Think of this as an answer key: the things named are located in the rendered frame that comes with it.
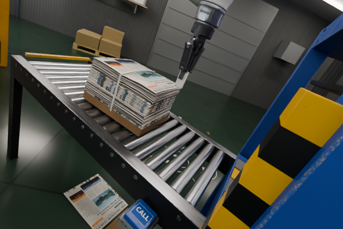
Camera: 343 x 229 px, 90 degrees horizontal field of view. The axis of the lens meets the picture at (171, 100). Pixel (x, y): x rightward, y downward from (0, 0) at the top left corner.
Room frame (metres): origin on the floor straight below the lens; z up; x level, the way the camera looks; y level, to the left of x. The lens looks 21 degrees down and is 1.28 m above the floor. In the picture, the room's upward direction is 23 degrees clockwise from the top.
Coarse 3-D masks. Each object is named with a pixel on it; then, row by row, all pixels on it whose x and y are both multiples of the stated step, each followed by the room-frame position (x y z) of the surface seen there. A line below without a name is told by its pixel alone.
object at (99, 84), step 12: (96, 60) 0.77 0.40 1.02; (108, 60) 0.81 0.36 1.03; (120, 60) 0.90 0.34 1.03; (132, 60) 1.03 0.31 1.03; (96, 72) 0.76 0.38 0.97; (108, 72) 0.74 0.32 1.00; (96, 84) 0.75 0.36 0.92; (108, 84) 0.73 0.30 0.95; (96, 96) 0.75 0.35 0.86; (108, 96) 0.72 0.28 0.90
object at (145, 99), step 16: (128, 80) 0.70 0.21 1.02; (144, 80) 0.75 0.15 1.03; (160, 80) 0.86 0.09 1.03; (128, 96) 0.69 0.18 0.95; (144, 96) 0.67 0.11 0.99; (160, 96) 0.71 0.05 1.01; (176, 96) 0.92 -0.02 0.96; (128, 112) 0.68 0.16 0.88; (144, 112) 0.66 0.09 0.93; (160, 112) 0.80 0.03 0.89
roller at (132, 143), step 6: (174, 120) 0.96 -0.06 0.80; (162, 126) 0.83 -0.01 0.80; (168, 126) 0.87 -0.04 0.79; (174, 126) 0.92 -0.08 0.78; (150, 132) 0.73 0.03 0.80; (156, 132) 0.76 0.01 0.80; (162, 132) 0.81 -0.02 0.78; (132, 138) 0.64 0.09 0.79; (138, 138) 0.65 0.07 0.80; (144, 138) 0.68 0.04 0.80; (150, 138) 0.71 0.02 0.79; (126, 144) 0.58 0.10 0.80; (132, 144) 0.60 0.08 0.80; (138, 144) 0.63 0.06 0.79; (132, 150) 0.60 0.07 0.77
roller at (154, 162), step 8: (184, 136) 0.83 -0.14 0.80; (192, 136) 0.88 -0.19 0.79; (176, 144) 0.73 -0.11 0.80; (184, 144) 0.78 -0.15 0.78; (160, 152) 0.62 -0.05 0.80; (168, 152) 0.65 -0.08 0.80; (176, 152) 0.70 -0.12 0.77; (152, 160) 0.56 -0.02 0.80; (160, 160) 0.58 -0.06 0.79; (152, 168) 0.52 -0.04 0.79
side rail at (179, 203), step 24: (24, 72) 0.83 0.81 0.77; (48, 96) 0.72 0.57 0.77; (72, 120) 0.64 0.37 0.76; (96, 144) 0.56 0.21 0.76; (120, 144) 0.57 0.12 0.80; (120, 168) 0.50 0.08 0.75; (144, 168) 0.50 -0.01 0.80; (144, 192) 0.45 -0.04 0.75; (168, 192) 0.44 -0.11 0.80; (168, 216) 0.40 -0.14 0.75; (192, 216) 0.39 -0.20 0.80
